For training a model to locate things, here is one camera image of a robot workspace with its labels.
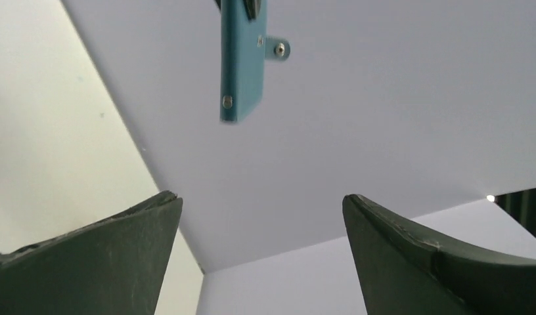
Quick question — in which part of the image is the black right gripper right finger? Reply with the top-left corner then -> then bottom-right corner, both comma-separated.
342,194 -> 536,314

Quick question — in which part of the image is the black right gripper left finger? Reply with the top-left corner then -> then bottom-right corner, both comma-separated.
0,191 -> 183,314

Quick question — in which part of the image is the blue leather card holder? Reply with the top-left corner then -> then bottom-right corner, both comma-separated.
216,0 -> 291,123

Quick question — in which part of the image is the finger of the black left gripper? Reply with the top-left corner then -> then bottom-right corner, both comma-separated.
243,0 -> 260,20

